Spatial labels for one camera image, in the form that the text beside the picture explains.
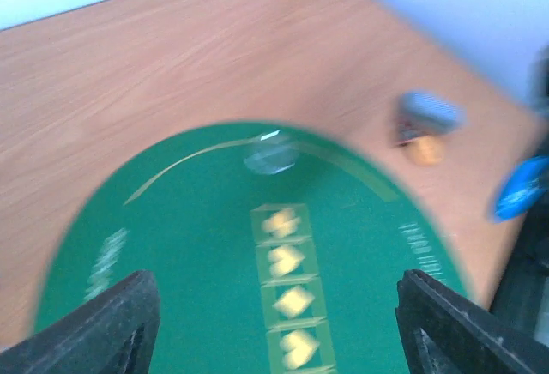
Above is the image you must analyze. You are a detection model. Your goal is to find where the round green poker mat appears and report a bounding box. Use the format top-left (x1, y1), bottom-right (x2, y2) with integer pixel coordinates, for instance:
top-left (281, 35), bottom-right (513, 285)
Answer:
top-left (34, 123), bottom-right (466, 373)

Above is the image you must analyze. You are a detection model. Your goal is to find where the deck of playing cards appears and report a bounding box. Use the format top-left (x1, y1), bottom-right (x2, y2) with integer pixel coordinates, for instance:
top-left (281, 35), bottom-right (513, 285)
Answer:
top-left (400, 91), bottom-right (466, 135)

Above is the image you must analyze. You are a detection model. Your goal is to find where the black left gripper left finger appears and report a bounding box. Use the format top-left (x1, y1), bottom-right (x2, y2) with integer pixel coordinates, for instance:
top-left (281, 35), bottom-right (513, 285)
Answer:
top-left (1, 270), bottom-right (160, 374)

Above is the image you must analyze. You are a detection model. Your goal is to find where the clear round dealer button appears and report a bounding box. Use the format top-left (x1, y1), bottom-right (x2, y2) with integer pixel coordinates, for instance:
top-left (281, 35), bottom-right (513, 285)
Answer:
top-left (244, 130), bottom-right (299, 175)

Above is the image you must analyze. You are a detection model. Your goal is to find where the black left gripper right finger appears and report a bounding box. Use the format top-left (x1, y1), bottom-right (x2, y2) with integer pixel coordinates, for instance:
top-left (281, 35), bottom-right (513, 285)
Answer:
top-left (395, 269), bottom-right (548, 373)

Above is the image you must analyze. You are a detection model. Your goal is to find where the blue small blind button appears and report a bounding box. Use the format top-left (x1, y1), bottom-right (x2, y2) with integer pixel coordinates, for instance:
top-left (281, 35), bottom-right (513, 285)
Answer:
top-left (492, 155), bottom-right (548, 222)

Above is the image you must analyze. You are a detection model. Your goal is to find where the orange big blind button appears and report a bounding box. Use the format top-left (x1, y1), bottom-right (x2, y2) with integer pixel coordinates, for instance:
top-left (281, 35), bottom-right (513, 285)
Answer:
top-left (406, 135), bottom-right (444, 166)

